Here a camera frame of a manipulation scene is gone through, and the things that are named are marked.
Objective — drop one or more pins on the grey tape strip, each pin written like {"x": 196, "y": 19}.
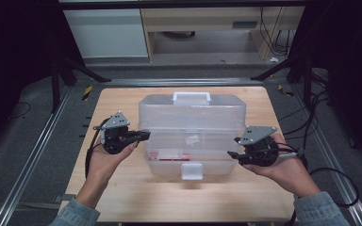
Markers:
{"x": 65, "y": 197}

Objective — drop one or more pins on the clear plastic storage box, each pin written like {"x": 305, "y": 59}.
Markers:
{"x": 191, "y": 119}

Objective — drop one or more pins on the red and white packet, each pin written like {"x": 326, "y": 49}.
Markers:
{"x": 169, "y": 156}

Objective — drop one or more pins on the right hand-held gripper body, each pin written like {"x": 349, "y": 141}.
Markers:
{"x": 260, "y": 150}

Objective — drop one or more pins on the yellow and black tape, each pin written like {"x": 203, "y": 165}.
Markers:
{"x": 87, "y": 93}
{"x": 285, "y": 91}

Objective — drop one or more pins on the small white object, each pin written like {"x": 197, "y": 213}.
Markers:
{"x": 274, "y": 59}

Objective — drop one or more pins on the short metal floor rail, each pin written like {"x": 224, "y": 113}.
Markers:
{"x": 185, "y": 82}

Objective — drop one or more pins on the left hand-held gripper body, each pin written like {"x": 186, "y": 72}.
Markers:
{"x": 114, "y": 138}

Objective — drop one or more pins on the white paper label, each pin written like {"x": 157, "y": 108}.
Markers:
{"x": 192, "y": 140}

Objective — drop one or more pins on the long metal floor rail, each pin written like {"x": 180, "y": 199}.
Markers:
{"x": 336, "y": 175}
{"x": 31, "y": 157}

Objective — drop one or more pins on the person's left hand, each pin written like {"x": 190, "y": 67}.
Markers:
{"x": 105, "y": 166}

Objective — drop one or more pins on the black metal stand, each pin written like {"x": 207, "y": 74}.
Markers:
{"x": 55, "y": 84}
{"x": 308, "y": 84}

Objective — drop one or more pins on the person's right hand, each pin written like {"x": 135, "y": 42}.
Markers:
{"x": 292, "y": 175}

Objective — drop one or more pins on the white cabinet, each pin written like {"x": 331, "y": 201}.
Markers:
{"x": 106, "y": 33}

